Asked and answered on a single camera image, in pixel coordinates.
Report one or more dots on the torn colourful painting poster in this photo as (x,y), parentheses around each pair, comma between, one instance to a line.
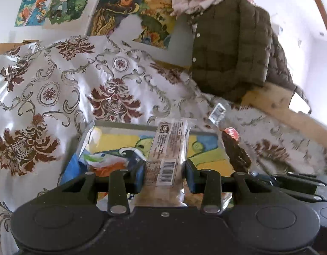
(113,13)

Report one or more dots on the pale pink cloth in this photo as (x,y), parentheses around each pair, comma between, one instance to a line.
(190,0)

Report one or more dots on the blond cartoon figure poster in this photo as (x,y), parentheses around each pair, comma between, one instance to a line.
(70,2)

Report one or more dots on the floral printed blanket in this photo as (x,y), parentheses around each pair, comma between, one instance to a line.
(46,66)

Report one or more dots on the olive quilted jacket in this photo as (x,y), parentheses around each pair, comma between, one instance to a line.
(227,45)

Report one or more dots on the red-haired cartoon figure poster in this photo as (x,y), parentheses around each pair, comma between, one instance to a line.
(36,2)

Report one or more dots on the white and green snack packet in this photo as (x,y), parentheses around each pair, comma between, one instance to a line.
(94,158)

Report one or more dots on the dark brown snack packet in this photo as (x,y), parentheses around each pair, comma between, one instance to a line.
(235,151)

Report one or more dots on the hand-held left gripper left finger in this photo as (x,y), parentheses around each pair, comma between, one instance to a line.
(140,178)

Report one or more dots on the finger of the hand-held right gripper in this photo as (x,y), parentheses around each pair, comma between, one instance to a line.
(298,180)
(298,194)

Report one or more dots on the clear rice cracker packet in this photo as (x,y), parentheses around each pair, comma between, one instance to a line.
(166,148)

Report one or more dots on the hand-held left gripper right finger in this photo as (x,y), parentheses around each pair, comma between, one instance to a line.
(190,176)

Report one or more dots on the grey tray with painted bottom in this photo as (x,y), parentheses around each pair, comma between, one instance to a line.
(113,127)

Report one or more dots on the orange snack packet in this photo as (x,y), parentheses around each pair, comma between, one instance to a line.
(107,168)

